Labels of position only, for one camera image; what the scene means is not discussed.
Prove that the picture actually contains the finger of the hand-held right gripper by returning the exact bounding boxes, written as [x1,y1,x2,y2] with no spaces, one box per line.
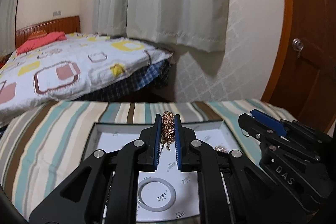
[238,114,286,151]
[249,109,286,136]

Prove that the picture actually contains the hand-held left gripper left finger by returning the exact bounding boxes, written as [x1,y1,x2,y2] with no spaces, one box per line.
[28,114,161,224]

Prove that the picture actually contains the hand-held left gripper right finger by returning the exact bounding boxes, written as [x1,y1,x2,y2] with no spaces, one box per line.
[175,115,315,224]

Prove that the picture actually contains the rose gold chain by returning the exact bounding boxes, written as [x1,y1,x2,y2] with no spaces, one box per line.
[160,111,180,152]

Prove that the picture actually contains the white jewellery box tray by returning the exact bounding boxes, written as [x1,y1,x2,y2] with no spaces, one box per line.
[83,120,247,224]

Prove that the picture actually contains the white jade bangle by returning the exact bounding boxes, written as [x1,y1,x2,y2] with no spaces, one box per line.
[137,178,175,212]

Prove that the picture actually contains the blue plaid blanket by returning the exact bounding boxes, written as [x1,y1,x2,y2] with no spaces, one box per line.
[87,60,171,102]

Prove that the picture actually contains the metal door knob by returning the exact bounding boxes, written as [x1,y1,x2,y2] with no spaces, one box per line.
[293,38,303,58]

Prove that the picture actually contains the striped bed mattress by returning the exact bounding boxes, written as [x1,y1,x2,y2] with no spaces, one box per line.
[0,99,326,214]

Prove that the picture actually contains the wooden door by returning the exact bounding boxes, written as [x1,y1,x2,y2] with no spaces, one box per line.
[262,0,336,132]

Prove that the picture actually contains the white patterned quilt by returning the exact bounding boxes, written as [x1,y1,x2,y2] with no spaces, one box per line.
[0,32,174,121]

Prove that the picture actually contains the wooden headboard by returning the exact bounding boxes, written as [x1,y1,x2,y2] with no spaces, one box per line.
[15,15,80,50]

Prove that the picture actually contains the red pillow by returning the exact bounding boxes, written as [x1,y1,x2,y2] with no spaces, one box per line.
[16,31,66,54]

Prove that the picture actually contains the sheer white curtain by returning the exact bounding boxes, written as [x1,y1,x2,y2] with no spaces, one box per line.
[0,0,32,56]

